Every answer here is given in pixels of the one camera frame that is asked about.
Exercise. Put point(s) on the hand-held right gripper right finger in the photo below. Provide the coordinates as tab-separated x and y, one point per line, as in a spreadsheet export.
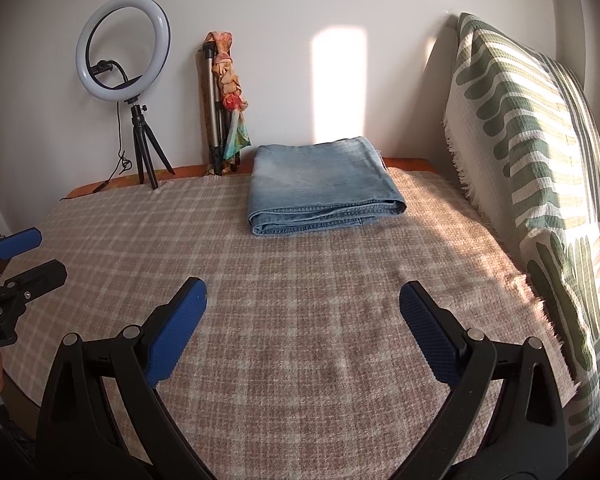
430	335

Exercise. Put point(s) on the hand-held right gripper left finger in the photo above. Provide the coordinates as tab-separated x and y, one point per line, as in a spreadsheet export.
177	330

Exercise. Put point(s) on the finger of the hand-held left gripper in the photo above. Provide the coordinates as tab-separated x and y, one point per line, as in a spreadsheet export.
20	241
45	275

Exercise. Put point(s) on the light blue denim pants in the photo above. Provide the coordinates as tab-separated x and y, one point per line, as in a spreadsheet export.
320	180

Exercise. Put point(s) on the beige plaid blanket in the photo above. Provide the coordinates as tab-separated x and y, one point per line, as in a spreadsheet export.
305	285

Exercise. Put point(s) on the small black tripod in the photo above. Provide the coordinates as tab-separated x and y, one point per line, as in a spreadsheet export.
139	145

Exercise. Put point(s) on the orange bed sheet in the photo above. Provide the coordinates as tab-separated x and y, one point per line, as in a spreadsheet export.
410	162

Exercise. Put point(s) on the green and white patterned pillow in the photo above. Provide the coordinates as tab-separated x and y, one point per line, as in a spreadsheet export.
520	135

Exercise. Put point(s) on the folded tripod with colourful cloth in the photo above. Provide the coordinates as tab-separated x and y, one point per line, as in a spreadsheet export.
232	105

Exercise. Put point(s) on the folded silver tripod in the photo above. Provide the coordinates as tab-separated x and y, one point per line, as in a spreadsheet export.
211	95

